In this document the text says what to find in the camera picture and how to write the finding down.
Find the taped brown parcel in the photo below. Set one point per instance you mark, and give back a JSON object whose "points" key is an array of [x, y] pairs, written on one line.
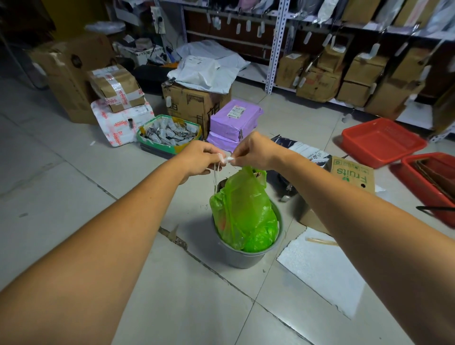
{"points": [[116, 87]]}

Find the white metal shelf rack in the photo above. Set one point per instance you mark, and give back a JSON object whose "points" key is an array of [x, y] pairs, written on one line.
{"points": [[280, 39]]}

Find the brown cardboard box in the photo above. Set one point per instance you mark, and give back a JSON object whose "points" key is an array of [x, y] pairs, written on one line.
{"points": [[190, 103]]}

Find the black white printed bag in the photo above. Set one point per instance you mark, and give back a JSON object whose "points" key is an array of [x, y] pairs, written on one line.
{"points": [[302, 149]]}

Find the red plastic bin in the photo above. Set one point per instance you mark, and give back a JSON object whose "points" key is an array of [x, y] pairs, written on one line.
{"points": [[432, 186]]}

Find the green basket of tags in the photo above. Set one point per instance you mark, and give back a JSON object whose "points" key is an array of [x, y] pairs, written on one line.
{"points": [[167, 137]]}

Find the red plastic tray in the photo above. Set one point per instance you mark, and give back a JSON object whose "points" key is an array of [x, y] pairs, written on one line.
{"points": [[382, 142]]}

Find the pile of white tags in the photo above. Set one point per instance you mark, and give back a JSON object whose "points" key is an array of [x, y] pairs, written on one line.
{"points": [[170, 132]]}

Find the grey plastic bucket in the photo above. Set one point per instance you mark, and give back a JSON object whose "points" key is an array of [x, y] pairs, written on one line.
{"points": [[245, 254]]}

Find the person's left hand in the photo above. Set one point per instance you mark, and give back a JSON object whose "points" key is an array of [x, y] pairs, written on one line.
{"points": [[199, 157]]}

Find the person's left fingers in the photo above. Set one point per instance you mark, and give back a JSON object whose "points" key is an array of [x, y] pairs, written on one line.
{"points": [[215, 156]]}

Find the person's right fingers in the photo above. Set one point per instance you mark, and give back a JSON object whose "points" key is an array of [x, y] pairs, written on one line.
{"points": [[239, 155]]}

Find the white poly mailer bag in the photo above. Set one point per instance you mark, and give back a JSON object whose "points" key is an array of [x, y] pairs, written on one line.
{"points": [[213, 51], [204, 73]]}

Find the cardboard fruit box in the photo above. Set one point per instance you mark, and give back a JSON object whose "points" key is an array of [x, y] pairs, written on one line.
{"points": [[350, 177]]}

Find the purple parcel bag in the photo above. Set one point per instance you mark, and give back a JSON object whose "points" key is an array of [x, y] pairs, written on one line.
{"points": [[235, 119], [222, 142]]}

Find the stack of brown cardboard boxes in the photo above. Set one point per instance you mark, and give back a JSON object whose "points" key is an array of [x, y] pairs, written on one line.
{"points": [[350, 76]]}

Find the person's left forearm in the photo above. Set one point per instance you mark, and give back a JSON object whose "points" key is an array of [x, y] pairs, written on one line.
{"points": [[89, 256]]}

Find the person's right forearm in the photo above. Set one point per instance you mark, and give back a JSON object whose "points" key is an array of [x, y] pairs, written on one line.
{"points": [[373, 227]]}

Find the large open cardboard box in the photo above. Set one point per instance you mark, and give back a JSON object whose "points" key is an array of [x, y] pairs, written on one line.
{"points": [[69, 71]]}

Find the white red printed parcel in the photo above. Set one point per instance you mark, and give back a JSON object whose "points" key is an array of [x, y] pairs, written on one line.
{"points": [[119, 122]]}

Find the person's right hand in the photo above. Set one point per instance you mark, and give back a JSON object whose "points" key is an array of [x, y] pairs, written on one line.
{"points": [[256, 150]]}

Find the green plastic bag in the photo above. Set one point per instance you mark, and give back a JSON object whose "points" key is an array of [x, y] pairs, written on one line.
{"points": [[245, 213]]}

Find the white foam sheet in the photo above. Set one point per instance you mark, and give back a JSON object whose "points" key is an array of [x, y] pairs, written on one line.
{"points": [[321, 270]]}

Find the cardboard pieces in bin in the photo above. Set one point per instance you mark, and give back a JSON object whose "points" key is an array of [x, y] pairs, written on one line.
{"points": [[435, 179]]}

